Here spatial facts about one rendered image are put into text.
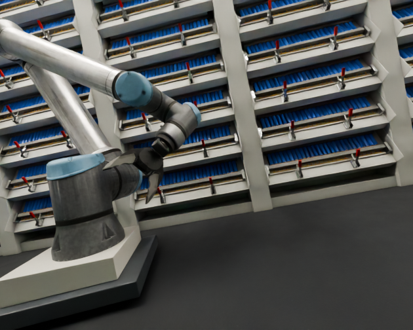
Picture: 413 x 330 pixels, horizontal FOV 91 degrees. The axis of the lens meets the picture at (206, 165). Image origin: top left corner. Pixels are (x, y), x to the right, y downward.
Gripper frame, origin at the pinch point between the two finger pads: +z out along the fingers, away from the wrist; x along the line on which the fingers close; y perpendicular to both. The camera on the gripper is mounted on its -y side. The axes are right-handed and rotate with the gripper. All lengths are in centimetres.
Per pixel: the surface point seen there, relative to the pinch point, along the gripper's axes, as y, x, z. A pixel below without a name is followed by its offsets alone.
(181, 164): 33.8, -14.0, -32.5
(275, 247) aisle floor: -12.6, -44.5, -11.0
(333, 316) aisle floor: -36, -38, 2
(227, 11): 3, 20, -96
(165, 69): 31, 24, -66
